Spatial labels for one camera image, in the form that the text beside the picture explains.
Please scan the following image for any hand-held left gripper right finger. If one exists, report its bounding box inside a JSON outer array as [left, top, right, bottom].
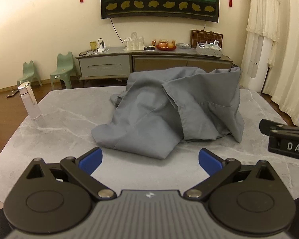
[[184, 149, 277, 201]]

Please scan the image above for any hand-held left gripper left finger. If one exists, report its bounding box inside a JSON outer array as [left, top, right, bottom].
[[25, 147, 116, 201]]

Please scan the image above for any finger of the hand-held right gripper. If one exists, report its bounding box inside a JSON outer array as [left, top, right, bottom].
[[259, 119, 299, 137]]

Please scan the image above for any blue-grey garment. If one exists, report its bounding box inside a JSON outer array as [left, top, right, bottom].
[[91, 66, 245, 160]]

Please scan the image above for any white tower air conditioner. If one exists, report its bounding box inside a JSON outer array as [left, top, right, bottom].
[[240, 32, 273, 92]]

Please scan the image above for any cream curtain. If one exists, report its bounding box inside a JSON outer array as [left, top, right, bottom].
[[264, 0, 299, 127]]

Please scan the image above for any white water bottle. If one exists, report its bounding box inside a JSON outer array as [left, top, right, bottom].
[[17, 81, 42, 120]]

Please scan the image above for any grey television cabinet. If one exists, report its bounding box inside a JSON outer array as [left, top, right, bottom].
[[75, 46, 233, 81]]

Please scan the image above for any large green stool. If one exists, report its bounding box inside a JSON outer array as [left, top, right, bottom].
[[50, 52, 78, 89]]

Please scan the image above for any grey storage box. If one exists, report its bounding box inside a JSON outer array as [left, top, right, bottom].
[[196, 42, 223, 57]]

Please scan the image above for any small green stool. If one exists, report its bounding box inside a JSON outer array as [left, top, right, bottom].
[[16, 60, 43, 86]]

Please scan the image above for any white power strip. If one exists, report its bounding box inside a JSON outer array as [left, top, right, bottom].
[[97, 38, 110, 53]]

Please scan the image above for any wooden chess board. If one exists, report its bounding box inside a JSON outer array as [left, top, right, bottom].
[[191, 29, 223, 49]]

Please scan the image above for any white lace cover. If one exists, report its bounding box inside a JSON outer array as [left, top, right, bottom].
[[246, 0, 281, 68]]

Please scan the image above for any red fruit plate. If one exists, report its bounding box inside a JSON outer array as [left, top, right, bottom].
[[156, 39, 177, 51]]

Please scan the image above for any tray of glass cups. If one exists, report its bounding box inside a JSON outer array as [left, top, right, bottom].
[[123, 32, 145, 51]]

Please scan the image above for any black television cable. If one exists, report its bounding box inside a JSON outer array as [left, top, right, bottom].
[[110, 17, 126, 46]]

